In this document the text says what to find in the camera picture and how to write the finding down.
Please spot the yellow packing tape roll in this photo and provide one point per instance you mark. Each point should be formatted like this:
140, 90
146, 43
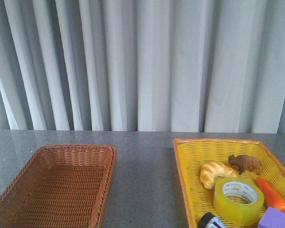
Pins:
238, 201

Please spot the small black-lidded jar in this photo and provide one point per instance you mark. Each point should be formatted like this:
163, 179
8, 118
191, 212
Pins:
209, 220

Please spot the toy croissant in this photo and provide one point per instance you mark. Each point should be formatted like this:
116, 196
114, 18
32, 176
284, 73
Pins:
211, 170

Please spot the brown toy bison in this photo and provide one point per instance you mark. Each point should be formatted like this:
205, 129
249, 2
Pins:
245, 162

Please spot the brown wicker basket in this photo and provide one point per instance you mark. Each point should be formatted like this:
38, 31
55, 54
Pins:
60, 186

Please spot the yellow woven basket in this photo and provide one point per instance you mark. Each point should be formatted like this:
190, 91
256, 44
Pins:
191, 154

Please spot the grey pleated curtain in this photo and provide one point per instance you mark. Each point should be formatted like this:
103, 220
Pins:
208, 66

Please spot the purple foam block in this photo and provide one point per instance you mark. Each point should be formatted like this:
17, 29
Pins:
272, 218

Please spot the orange toy carrot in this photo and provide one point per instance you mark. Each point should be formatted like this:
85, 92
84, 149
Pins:
272, 198

